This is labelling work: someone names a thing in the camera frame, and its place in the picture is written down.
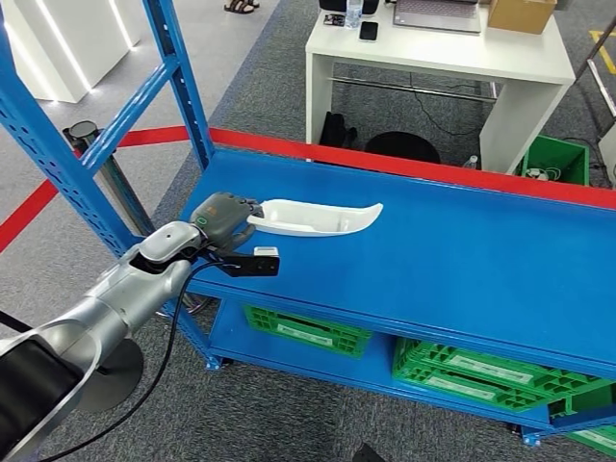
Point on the white cabinet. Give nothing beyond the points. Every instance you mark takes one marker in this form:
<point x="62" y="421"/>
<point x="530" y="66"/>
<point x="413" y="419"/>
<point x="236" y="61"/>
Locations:
<point x="607" y="156"/>

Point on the grey metal frame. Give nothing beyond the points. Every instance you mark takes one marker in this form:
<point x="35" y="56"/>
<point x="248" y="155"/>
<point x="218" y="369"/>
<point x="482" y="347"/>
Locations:
<point x="604" y="83"/>

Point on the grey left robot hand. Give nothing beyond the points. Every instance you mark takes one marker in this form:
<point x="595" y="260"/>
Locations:
<point x="223" y="220"/>

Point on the green open plastic bin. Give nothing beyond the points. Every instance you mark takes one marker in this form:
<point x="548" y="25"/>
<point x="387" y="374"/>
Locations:
<point x="572" y="159"/>

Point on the white plastic shell part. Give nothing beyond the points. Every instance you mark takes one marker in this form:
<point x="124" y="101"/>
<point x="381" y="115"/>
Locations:
<point x="312" y="220"/>

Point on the small clear plastic bottle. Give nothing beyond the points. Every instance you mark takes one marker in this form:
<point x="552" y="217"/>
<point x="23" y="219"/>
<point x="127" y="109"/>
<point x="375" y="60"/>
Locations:
<point x="470" y="162"/>

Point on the blue metal shelf rack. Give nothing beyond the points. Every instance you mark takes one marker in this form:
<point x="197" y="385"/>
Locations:
<point x="433" y="268"/>

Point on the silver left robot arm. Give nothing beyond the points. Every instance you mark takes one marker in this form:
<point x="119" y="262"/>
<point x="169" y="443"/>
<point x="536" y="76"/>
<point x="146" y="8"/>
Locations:
<point x="134" y="293"/>

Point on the black round stool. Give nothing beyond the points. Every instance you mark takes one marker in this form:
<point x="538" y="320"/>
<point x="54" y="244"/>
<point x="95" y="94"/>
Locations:
<point x="401" y="148"/>

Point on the red barrier belt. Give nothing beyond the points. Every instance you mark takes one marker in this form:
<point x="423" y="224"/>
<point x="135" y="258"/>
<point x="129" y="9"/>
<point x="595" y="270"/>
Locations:
<point x="433" y="167"/>
<point x="26" y="217"/>

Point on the brown cardboard box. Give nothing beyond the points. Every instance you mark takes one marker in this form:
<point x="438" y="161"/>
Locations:
<point x="522" y="14"/>

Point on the black pouch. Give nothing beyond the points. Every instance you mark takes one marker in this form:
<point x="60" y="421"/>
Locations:
<point x="332" y="4"/>

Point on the black bag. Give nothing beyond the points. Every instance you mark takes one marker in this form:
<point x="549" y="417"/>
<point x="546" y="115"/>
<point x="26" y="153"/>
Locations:
<point x="334" y="129"/>

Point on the small dark card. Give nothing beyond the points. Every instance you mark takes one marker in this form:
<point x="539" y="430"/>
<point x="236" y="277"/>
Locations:
<point x="334" y="19"/>

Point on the green folding plastic crate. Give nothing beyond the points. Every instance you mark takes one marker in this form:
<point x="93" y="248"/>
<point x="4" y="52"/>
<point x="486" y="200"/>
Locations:
<point x="306" y="336"/>
<point x="596" y="441"/>
<point x="460" y="389"/>
<point x="267" y="317"/>
<point x="488" y="371"/>

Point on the person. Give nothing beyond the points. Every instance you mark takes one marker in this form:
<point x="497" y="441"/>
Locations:
<point x="238" y="6"/>

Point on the grey laptop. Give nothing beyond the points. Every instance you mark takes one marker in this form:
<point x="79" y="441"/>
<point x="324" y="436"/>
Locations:
<point x="435" y="16"/>

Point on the clear water bottle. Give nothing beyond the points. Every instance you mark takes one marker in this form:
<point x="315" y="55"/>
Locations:
<point x="353" y="13"/>

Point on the white desk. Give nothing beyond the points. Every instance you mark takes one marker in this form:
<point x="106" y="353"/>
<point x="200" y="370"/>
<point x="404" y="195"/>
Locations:
<point x="433" y="51"/>

